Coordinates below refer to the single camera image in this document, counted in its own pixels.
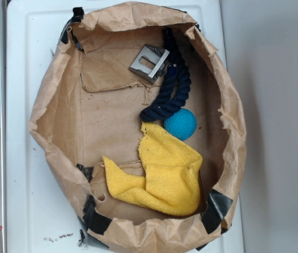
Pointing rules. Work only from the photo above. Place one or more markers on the yellow microfiber cloth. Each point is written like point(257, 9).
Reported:
point(170, 184)

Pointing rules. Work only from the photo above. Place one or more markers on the blue dimpled ball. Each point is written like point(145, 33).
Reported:
point(181, 125)

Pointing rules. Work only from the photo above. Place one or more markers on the brown paper bag bin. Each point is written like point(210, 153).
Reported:
point(88, 106)

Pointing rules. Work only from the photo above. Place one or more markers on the white plastic tray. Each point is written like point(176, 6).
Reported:
point(39, 218)

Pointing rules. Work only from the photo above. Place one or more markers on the grey metal bracket block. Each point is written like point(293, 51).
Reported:
point(150, 63)

